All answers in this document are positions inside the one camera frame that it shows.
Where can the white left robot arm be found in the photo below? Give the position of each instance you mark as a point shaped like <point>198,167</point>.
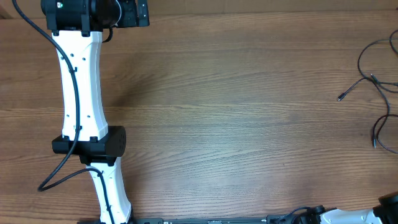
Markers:
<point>77,30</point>

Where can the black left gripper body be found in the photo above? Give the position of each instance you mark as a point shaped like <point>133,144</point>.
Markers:
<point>129,17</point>

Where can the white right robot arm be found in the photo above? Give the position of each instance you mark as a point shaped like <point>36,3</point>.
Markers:
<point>384,213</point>

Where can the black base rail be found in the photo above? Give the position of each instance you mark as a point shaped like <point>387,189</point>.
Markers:
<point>256,220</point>

